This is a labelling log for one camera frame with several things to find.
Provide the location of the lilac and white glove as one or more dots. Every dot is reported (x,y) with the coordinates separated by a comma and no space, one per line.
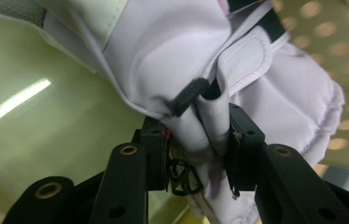
(169,53)

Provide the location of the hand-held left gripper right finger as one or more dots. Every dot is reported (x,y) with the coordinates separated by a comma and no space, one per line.
(275,174)

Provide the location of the pale green plastic basket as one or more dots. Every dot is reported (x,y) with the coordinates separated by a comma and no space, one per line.
(39,140)

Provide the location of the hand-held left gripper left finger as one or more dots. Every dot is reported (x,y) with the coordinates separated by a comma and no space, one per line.
(126,177)

